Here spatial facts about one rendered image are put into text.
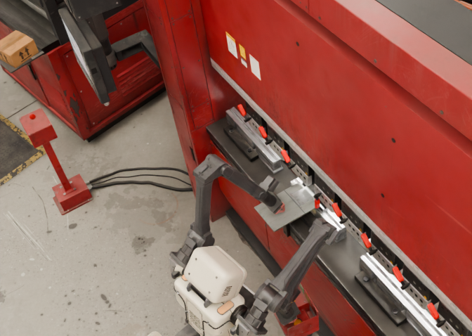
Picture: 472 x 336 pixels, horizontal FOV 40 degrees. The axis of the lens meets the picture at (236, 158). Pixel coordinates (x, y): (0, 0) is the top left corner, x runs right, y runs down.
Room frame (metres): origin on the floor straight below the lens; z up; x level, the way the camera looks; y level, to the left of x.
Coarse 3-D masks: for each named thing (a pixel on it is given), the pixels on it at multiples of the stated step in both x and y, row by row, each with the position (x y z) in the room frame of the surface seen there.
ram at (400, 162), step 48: (240, 0) 2.35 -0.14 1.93; (288, 0) 2.08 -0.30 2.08; (288, 48) 2.02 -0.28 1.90; (336, 48) 1.75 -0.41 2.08; (288, 96) 2.05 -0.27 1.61; (336, 96) 1.74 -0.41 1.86; (384, 96) 1.50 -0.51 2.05; (336, 144) 1.74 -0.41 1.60; (384, 144) 1.49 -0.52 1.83; (432, 144) 1.30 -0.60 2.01; (336, 192) 1.74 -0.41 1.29; (384, 192) 1.47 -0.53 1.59; (432, 192) 1.27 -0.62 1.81; (384, 240) 1.45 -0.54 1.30; (432, 240) 1.23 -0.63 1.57; (432, 288) 1.20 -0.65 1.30
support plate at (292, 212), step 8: (296, 184) 2.06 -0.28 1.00; (288, 192) 2.02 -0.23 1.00; (288, 200) 1.97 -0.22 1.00; (312, 200) 1.94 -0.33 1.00; (256, 208) 1.95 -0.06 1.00; (264, 208) 1.95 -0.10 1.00; (288, 208) 1.92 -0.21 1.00; (296, 208) 1.91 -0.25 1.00; (304, 208) 1.90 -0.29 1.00; (312, 208) 1.89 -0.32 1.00; (264, 216) 1.90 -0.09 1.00; (272, 216) 1.89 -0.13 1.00; (280, 216) 1.88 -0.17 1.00; (288, 216) 1.87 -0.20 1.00; (296, 216) 1.86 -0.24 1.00; (272, 224) 1.84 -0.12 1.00; (280, 224) 1.83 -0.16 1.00
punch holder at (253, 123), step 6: (246, 102) 2.43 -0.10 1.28; (252, 108) 2.37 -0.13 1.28; (252, 114) 2.38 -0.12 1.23; (258, 114) 2.32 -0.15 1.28; (252, 120) 2.38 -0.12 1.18; (258, 120) 2.32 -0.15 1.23; (264, 120) 2.31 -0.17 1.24; (252, 126) 2.39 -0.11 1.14; (258, 126) 2.32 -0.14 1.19; (264, 126) 2.30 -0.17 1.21; (258, 132) 2.33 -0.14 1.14
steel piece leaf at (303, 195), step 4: (304, 188) 2.02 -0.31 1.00; (296, 192) 2.01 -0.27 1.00; (300, 192) 2.00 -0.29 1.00; (304, 192) 2.00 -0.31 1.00; (308, 192) 2.00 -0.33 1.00; (292, 196) 1.97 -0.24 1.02; (296, 196) 1.98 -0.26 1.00; (300, 196) 1.98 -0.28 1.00; (304, 196) 1.97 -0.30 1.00; (308, 196) 1.97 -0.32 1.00; (312, 196) 1.97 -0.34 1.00; (296, 200) 1.94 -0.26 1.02; (300, 200) 1.95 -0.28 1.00; (304, 200) 1.95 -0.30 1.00; (308, 200) 1.94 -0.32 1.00; (300, 204) 1.93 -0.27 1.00
